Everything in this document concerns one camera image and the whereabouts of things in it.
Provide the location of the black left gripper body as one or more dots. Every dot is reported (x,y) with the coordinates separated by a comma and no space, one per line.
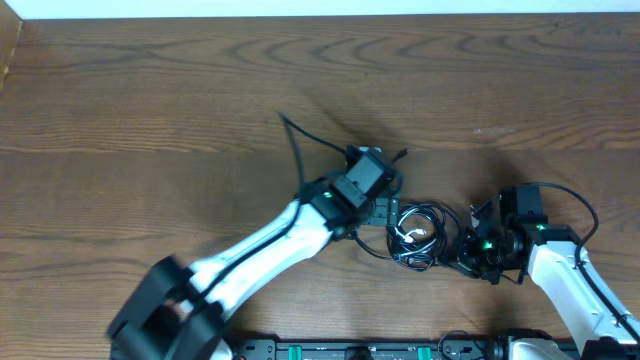
(385,212)

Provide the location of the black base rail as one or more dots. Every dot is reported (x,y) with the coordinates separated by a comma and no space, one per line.
(269,349)

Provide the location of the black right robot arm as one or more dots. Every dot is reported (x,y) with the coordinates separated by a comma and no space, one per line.
(558,262)

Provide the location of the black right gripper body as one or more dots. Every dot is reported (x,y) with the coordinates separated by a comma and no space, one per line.
(484,257)

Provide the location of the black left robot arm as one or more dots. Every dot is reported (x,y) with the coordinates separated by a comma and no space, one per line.
(183,312)

